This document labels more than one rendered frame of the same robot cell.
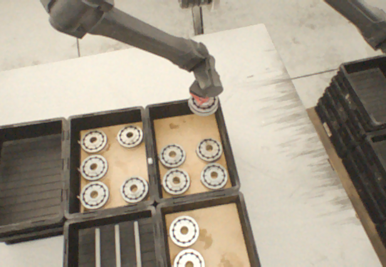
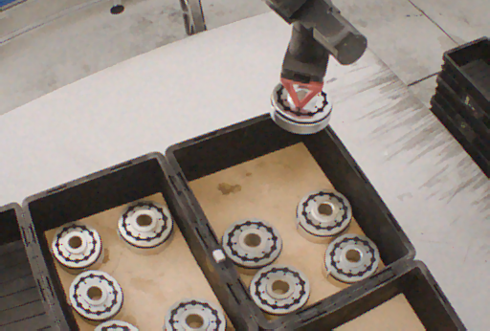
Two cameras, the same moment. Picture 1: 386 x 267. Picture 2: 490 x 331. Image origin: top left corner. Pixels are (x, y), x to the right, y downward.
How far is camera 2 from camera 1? 0.37 m
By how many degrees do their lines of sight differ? 17
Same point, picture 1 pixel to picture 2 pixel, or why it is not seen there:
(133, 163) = (168, 277)
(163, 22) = (108, 54)
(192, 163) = (298, 251)
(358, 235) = not seen: outside the picture
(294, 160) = (453, 203)
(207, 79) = (337, 25)
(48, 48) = not seen: outside the picture
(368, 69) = (472, 61)
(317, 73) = not seen: hidden behind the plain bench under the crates
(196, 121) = (274, 169)
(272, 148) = (416, 193)
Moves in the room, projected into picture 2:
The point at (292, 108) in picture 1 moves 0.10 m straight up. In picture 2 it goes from (418, 120) to (427, 93)
